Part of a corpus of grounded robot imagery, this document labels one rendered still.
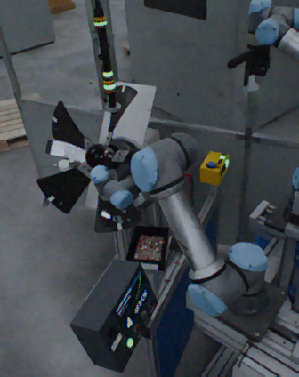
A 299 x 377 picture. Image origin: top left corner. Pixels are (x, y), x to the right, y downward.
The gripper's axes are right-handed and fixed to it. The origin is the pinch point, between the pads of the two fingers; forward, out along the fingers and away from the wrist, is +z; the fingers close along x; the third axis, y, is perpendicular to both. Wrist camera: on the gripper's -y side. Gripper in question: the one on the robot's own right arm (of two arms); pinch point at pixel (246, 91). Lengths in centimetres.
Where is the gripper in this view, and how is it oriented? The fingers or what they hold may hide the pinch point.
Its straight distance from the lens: 173.7
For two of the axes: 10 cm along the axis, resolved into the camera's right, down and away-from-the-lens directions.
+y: 9.0, 2.0, -3.8
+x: 4.2, -5.7, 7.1
